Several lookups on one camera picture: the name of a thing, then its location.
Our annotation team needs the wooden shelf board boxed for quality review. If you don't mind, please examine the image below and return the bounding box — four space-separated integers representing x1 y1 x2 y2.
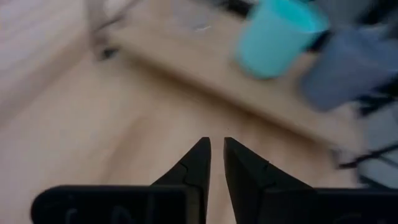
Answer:
105 12 371 156

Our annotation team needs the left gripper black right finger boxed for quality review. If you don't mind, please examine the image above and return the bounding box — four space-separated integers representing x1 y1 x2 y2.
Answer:
224 137 398 224

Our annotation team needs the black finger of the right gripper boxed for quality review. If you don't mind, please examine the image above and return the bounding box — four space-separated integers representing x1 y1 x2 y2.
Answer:
357 82 398 116
310 30 332 52

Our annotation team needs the large grey-blue cup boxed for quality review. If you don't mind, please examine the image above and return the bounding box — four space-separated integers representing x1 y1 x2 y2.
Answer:
300 26 398 113

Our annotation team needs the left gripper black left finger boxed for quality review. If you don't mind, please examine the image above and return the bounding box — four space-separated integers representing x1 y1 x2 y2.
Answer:
30 136 212 224

